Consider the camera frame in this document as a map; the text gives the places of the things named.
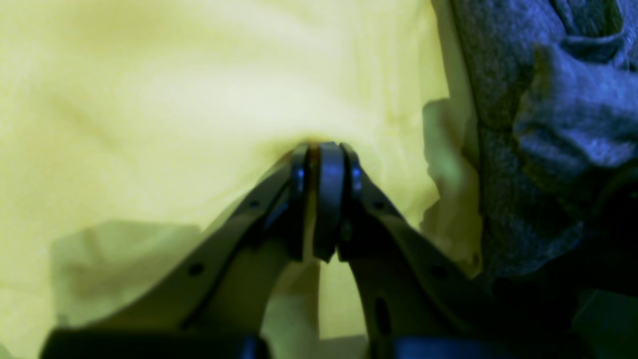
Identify grey long-sleeve shirt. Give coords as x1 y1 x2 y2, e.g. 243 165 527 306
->
453 0 637 296

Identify yellow table cloth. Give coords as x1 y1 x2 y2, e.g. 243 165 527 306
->
1 0 481 359

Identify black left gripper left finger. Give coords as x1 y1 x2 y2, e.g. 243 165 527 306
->
41 145 310 359

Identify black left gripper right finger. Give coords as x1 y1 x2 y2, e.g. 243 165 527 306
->
314 143 589 359

